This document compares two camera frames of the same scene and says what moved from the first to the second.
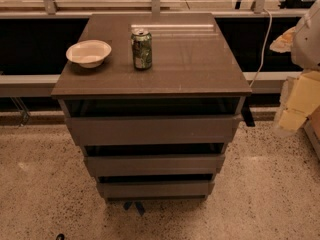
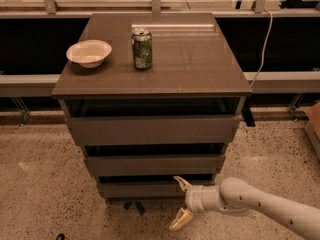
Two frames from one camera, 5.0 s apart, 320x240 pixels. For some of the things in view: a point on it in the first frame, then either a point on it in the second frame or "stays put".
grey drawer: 154,165 stays put
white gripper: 307,44 → 192,198
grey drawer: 157,130 stays put
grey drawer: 156,189 stays put
